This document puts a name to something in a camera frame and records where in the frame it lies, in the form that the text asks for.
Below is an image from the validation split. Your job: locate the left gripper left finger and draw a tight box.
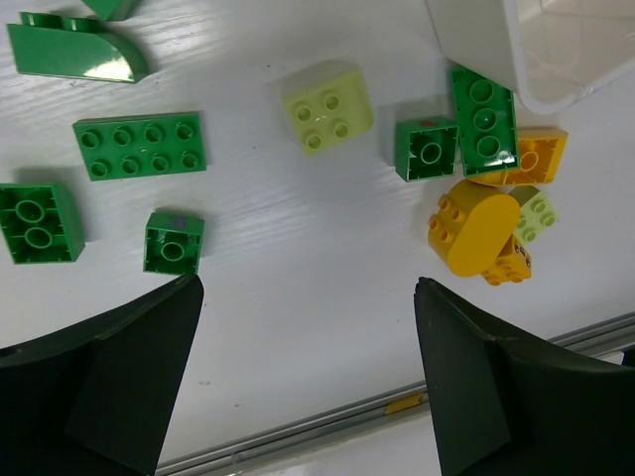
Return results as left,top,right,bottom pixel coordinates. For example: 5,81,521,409
1,275,204,475

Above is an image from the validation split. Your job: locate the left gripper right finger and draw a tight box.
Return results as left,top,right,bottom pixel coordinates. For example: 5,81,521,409
414,278,634,475

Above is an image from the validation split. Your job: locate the pale green small lego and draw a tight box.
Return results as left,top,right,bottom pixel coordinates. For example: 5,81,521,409
509,185,559,245

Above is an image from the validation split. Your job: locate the green 2x3 lego brick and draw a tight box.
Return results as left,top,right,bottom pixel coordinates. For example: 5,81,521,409
450,66,520,178

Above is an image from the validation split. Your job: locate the pale green 2x2 lego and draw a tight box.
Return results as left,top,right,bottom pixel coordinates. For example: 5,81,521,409
281,59,374,156

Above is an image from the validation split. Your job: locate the green curved lego brick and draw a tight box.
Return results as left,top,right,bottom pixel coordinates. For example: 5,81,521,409
7,12,150,83

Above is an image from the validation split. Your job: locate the green lego brick top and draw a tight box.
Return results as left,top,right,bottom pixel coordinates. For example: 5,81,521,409
82,0,140,22

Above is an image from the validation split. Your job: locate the small green upturned lego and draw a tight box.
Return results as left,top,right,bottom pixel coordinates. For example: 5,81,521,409
143,211,204,276

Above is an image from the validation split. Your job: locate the green 2x4 flat lego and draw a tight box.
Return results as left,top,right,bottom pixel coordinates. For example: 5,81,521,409
72,111,207,181

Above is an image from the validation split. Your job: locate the white divided plastic tray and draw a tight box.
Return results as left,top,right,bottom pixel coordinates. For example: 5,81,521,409
428,0,634,115

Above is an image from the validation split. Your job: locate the aluminium front rail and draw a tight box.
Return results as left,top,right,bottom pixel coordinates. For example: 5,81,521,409
156,312,634,475

